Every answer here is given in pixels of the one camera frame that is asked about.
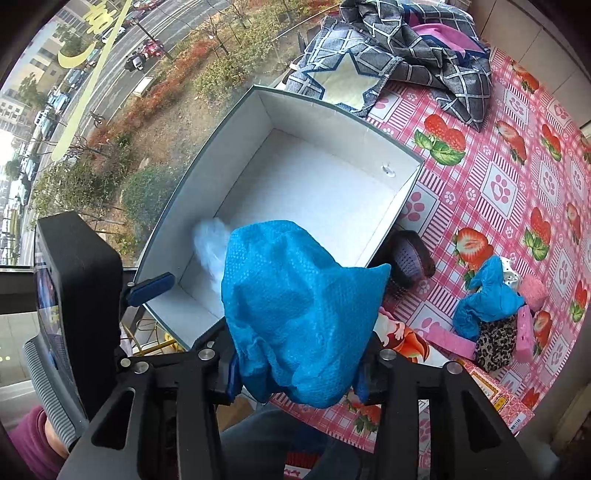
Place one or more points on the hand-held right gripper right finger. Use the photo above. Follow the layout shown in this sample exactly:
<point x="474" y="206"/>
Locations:
<point x="362" y="383"/>

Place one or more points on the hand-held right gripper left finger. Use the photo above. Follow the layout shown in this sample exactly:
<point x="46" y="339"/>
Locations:
<point x="232" y="378"/>

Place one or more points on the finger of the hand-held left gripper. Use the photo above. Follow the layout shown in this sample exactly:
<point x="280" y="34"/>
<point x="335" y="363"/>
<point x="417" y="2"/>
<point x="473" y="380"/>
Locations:
<point x="150" y="288"/>

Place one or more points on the blue fluffy cloth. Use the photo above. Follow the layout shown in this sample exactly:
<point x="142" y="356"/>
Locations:
<point x="207" y="244"/>

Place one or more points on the blue plastic shoe cover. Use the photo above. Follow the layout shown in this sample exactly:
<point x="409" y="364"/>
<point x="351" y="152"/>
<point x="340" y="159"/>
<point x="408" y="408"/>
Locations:
<point x="295" y="314"/>
<point x="485" y="304"/>

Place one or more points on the leopard print cloth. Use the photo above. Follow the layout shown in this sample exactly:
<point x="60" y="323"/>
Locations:
<point x="496" y="346"/>

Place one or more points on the grey cardboard box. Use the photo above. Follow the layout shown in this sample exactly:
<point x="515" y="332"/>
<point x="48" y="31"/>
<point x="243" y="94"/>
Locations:
<point x="300" y="184"/>

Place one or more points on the white dotted sock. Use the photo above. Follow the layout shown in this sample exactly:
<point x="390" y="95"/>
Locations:
<point x="510" y="274"/>

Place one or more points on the pink fuzzy sock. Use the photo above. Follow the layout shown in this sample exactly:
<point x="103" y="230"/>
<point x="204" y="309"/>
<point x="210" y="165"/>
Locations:
<point x="533" y="290"/>
<point x="450" y="344"/>

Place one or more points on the person's left forearm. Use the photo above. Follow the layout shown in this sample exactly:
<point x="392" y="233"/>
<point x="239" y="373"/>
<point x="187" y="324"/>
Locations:
<point x="32" y="443"/>

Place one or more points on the cartoon print packet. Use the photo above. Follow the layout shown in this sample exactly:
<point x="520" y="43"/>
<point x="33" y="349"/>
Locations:
<point x="401" y="337"/>

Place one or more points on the person's jeans leg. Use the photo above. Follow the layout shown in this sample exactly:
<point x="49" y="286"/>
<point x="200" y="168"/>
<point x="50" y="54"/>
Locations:
<point x="277" y="443"/>

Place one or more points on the pink patterned carton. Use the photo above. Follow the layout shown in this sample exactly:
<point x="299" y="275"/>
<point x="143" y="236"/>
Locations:
<point x="489" y="392"/>

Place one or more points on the dark mesh cloth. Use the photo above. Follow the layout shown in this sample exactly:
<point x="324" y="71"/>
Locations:
<point x="411" y="258"/>

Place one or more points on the strawberry print pink tablecloth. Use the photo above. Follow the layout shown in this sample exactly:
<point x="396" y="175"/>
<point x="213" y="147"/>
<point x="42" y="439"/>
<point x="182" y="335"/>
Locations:
<point x="498" y="152"/>

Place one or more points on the grey plaid star cloth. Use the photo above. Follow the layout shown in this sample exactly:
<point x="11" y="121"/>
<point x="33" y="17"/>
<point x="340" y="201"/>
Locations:
<point x="415" y="46"/>

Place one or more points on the pink purple garment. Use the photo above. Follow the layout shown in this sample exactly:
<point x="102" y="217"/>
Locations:
<point x="443" y="39"/>

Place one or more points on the yellow metal frame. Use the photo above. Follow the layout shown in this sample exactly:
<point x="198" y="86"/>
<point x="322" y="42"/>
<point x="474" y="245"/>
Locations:
<point x="164" y="344"/>

